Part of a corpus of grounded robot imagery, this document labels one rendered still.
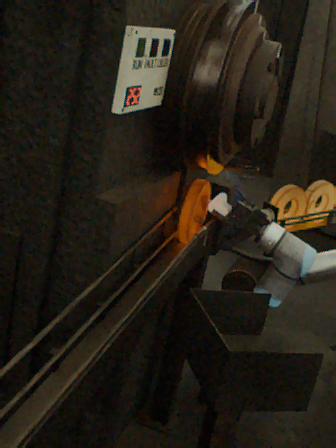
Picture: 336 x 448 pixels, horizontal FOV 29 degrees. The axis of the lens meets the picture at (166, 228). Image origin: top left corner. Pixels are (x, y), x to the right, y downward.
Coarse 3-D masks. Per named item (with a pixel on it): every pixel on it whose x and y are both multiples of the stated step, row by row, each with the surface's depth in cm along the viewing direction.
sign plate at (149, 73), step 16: (128, 32) 134; (144, 32) 139; (160, 32) 148; (128, 48) 135; (160, 48) 151; (128, 64) 136; (144, 64) 144; (160, 64) 154; (128, 80) 139; (144, 80) 147; (160, 80) 157; (128, 96) 140; (144, 96) 150; (160, 96) 161; (112, 112) 140
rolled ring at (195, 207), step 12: (204, 180) 187; (192, 192) 182; (204, 192) 188; (192, 204) 181; (204, 204) 195; (180, 216) 182; (192, 216) 182; (204, 216) 197; (180, 228) 183; (192, 228) 193; (180, 240) 188
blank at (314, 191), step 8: (312, 184) 236; (320, 184) 235; (328, 184) 238; (304, 192) 236; (312, 192) 234; (320, 192) 237; (328, 192) 239; (312, 200) 236; (328, 200) 241; (312, 208) 237; (320, 208) 243; (328, 208) 243; (312, 216) 239
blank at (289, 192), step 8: (280, 192) 227; (288, 192) 227; (296, 192) 229; (272, 200) 227; (280, 200) 226; (288, 200) 228; (296, 200) 231; (304, 200) 233; (280, 208) 227; (296, 208) 233; (304, 208) 235; (280, 216) 229; (288, 216) 233
